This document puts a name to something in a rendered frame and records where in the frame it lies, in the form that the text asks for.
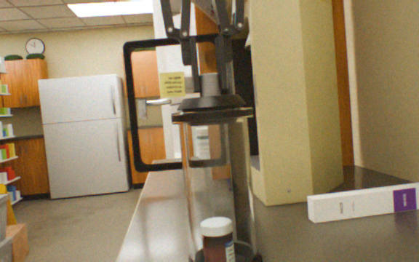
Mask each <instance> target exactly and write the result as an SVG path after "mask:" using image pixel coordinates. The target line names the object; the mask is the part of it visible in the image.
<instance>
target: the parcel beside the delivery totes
mask: <svg viewBox="0 0 419 262"><path fill-rule="evenodd" d="M12 236H13V243H12V262H23V261H24V260H25V259H26V257H27V256H28V254H29V247H28V234H27V227H26V223H21V224H16V225H11V226H6V237H12Z"/></svg>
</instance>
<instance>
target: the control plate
mask: <svg viewBox="0 0 419 262"><path fill-rule="evenodd" d="M195 3H197V4H198V5H199V6H200V7H201V8H202V9H203V10H204V11H205V12H207V13H208V14H209V15H210V16H211V17H213V18H214V19H215V14H213V16H212V15H211V14H210V13H211V10H213V11H214V9H213V8H211V5H212V0H195ZM215 20H216V19H215Z"/></svg>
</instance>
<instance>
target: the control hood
mask: <svg viewBox="0 0 419 262"><path fill-rule="evenodd" d="M224 1H225V2H226V3H227V5H226V12H227V16H228V21H230V19H232V17H233V0H224ZM191 3H192V4H193V5H195V6H197V7H198V8H199V9H200V10H201V11H202V12H203V13H204V14H205V15H206V16H208V17H209V18H210V19H211V20H212V21H214V22H215V23H216V24H217V22H216V20H215V19H214V18H213V17H211V16H210V15H209V14H208V13H207V12H205V11H204V10H203V9H202V8H201V7H200V6H199V5H198V4H197V3H195V0H191Z"/></svg>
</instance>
